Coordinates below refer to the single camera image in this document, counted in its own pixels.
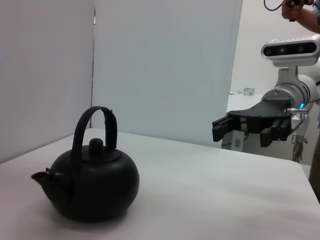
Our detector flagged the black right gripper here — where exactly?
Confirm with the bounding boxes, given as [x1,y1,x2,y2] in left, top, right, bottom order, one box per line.
[211,98,293,148]

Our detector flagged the black round teapot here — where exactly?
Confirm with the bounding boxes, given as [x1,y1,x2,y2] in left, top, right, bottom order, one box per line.
[30,105,140,223]

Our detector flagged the person forearm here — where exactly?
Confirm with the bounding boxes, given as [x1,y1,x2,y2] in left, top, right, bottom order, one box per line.
[296,3,320,35]

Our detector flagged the beige robotic hand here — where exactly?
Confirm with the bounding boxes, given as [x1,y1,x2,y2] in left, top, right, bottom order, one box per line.
[291,134,305,162]

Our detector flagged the person hand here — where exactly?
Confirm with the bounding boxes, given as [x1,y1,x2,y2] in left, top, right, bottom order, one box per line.
[281,0,306,22]

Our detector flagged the white cabinet box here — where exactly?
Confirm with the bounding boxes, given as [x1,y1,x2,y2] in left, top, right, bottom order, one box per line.
[221,129,247,152]

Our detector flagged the person leg brown trousers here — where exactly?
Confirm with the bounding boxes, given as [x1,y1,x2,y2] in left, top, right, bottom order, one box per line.
[308,136,320,204]

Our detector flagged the black handheld controller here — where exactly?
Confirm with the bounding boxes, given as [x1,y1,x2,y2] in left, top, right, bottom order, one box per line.
[284,0,315,23]

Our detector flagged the right gripper cable with plug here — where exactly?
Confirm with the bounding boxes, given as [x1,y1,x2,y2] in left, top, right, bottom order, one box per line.
[286,106,310,137]

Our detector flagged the thin blue cable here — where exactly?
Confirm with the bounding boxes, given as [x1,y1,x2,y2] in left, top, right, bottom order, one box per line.
[263,0,285,12]

